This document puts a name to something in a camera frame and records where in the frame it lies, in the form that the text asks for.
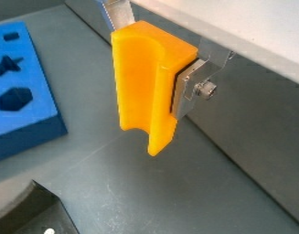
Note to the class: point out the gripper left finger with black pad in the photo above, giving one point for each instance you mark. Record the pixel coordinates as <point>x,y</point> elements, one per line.
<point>117,12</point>

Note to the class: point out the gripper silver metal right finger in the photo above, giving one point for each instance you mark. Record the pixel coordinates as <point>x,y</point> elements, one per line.
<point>193,83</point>

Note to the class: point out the yellow arch block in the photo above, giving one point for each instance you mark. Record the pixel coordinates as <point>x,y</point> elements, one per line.
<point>149,56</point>

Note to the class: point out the blue foam shape board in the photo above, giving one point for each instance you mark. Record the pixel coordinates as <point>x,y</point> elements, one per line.
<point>30,117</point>

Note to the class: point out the black arch fixture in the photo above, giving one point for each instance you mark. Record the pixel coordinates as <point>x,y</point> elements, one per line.
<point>37,212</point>

